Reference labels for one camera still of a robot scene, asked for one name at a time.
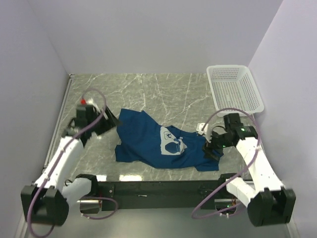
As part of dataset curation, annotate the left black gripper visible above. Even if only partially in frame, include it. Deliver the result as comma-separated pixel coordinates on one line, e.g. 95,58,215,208
89,107,122,138

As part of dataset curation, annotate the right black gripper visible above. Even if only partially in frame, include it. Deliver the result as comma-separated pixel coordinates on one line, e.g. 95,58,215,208
201,129,233,161

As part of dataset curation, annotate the blue printed t shirt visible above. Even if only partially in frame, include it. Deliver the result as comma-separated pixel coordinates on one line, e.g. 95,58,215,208
115,109,219,172

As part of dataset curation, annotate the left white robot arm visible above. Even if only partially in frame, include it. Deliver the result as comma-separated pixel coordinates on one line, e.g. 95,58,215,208
21,104,120,226

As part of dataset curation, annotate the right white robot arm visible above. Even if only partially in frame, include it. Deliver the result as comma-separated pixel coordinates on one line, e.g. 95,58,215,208
196,111,296,227

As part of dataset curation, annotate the white plastic laundry basket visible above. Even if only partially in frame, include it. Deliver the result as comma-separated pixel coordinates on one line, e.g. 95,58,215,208
207,65,264,115

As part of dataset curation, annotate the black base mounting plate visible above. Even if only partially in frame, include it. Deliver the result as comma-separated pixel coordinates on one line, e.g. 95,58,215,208
83,179,223,209

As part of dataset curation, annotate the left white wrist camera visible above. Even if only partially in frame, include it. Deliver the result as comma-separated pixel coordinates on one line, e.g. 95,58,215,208
80,98,108,121

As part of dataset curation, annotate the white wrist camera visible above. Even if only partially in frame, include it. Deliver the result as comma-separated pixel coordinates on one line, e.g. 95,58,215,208
80,98,108,121
196,123,211,135

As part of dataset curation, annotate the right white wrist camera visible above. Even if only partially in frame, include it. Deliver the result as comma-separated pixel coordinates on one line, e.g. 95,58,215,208
196,123,211,135

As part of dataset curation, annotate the aluminium frame rail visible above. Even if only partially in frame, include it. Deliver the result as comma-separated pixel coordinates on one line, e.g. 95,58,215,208
14,74,75,238

